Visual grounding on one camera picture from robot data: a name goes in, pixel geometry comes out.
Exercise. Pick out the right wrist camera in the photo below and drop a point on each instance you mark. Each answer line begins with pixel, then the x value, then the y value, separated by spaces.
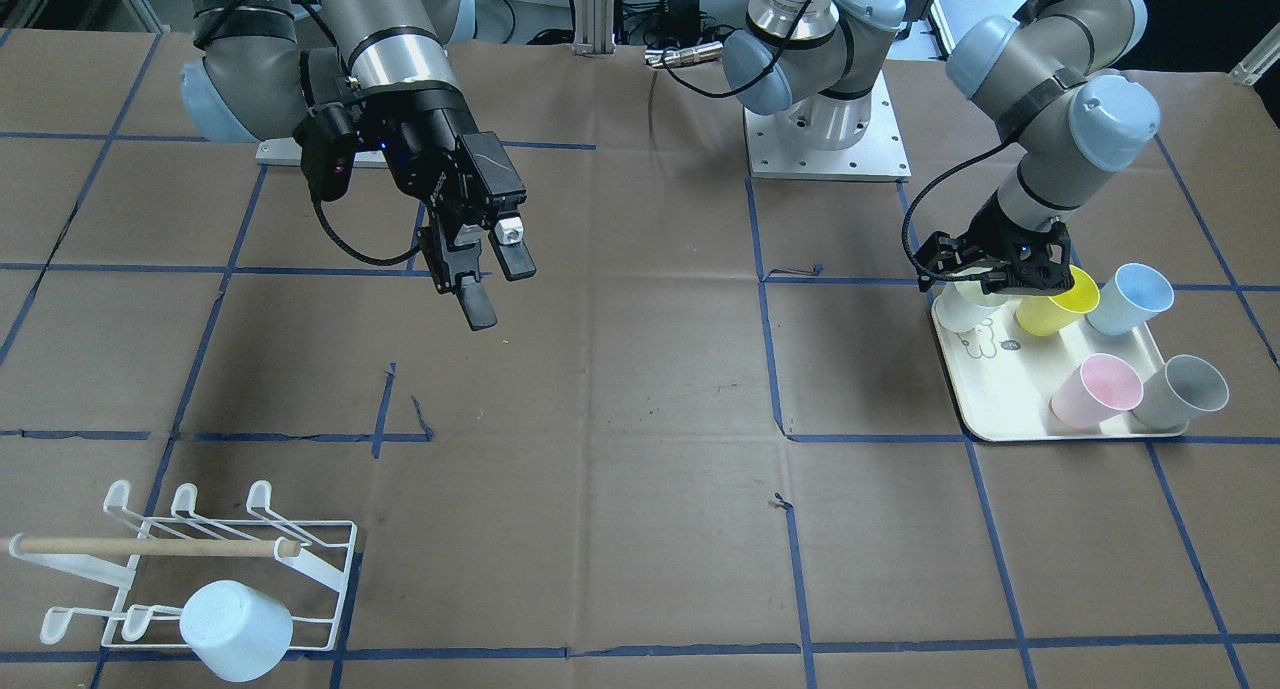
pixel 328 138

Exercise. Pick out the white wire cup rack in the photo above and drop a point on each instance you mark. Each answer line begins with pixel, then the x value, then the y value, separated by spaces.
pixel 153 563

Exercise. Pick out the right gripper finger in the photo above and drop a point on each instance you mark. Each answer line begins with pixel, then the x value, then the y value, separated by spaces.
pixel 492 191
pixel 456 270

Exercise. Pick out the pink cup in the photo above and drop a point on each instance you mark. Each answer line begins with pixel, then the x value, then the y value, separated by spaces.
pixel 1103 386

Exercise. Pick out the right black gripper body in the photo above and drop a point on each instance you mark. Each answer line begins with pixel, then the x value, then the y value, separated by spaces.
pixel 422 144

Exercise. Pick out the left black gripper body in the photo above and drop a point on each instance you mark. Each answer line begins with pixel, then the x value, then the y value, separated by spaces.
pixel 987 223

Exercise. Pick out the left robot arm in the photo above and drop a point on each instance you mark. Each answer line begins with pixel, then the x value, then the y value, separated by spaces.
pixel 1040 75

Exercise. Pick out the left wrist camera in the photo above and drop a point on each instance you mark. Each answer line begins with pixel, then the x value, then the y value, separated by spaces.
pixel 941 258

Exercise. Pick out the aluminium frame post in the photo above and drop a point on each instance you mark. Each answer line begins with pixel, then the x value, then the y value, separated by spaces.
pixel 595 26

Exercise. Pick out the cream serving tray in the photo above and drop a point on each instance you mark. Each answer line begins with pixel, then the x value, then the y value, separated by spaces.
pixel 1003 378

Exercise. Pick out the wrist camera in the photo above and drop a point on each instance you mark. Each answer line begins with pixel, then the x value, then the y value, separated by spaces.
pixel 941 258
pixel 328 138

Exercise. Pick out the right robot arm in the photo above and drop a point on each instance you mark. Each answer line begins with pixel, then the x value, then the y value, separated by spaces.
pixel 341 77

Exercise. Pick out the light blue cup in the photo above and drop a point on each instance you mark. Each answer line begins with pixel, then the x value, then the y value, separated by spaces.
pixel 237 631

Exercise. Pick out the cream white cup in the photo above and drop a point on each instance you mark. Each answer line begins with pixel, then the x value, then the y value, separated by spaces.
pixel 964 305

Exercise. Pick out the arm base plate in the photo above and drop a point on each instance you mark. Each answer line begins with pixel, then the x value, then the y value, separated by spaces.
pixel 825 139
pixel 286 152

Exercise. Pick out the yellow cup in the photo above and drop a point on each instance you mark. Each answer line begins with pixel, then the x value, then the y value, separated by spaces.
pixel 1048 315

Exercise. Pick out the grey cup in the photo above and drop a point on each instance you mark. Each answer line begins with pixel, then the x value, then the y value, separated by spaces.
pixel 1185 388

